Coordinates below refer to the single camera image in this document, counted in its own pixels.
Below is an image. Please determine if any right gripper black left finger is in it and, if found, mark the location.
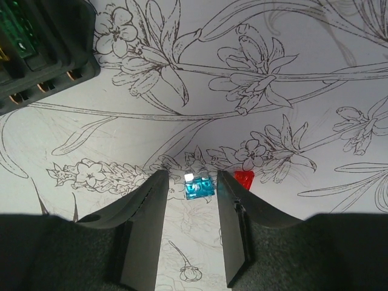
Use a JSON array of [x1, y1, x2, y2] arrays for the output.
[[1, 170, 169, 290]]

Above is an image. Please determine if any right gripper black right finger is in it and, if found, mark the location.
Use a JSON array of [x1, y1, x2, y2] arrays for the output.
[[216, 171, 387, 290]]

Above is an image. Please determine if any blue fuse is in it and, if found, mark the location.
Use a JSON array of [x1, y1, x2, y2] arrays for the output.
[[184, 172, 215, 200]]

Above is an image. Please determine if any red fuse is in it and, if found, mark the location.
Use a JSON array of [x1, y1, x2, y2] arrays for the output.
[[234, 170, 255, 190]]

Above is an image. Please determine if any black fuse box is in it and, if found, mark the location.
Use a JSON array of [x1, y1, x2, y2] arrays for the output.
[[1, 1, 101, 115]]

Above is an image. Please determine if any floral patterned table mat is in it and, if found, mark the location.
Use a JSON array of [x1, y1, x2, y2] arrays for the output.
[[1, 1, 387, 290]]

